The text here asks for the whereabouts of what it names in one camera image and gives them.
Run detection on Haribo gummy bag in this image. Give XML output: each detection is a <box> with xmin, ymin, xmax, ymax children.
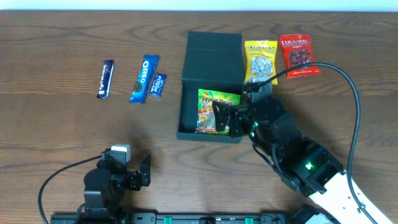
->
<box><xmin>195</xmin><ymin>89</ymin><xmax>241</xmax><ymax>136</ymax></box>

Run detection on yellow Hacks candy bag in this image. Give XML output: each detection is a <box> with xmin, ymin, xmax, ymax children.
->
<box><xmin>244</xmin><ymin>40</ymin><xmax>278</xmax><ymax>83</ymax></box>

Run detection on purple Dairy Milk chocolate bar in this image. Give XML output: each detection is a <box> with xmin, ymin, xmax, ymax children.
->
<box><xmin>97</xmin><ymin>60</ymin><xmax>114</xmax><ymax>99</ymax></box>

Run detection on blue Oreo cookie pack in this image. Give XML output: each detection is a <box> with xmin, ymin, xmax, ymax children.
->
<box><xmin>129</xmin><ymin>55</ymin><xmax>159</xmax><ymax>103</ymax></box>

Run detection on red Hacks candy bag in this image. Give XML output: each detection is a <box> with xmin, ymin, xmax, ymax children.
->
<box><xmin>279</xmin><ymin>34</ymin><xmax>321</xmax><ymax>78</ymax></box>

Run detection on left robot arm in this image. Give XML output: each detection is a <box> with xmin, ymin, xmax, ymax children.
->
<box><xmin>74</xmin><ymin>148</ymin><xmax>152</xmax><ymax>223</ymax></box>

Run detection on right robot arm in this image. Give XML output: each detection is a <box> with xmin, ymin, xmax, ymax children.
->
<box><xmin>212</xmin><ymin>95</ymin><xmax>390</xmax><ymax>223</ymax></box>

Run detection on blue Eclipse mint pack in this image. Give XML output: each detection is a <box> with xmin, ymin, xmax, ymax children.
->
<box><xmin>149</xmin><ymin>73</ymin><xmax>167</xmax><ymax>98</ymax></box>

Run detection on dark green open box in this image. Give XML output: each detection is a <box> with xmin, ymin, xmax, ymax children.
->
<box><xmin>177</xmin><ymin>31</ymin><xmax>244</xmax><ymax>144</ymax></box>

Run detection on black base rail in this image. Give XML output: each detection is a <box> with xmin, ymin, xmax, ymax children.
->
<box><xmin>50</xmin><ymin>213</ymin><xmax>332</xmax><ymax>224</ymax></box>

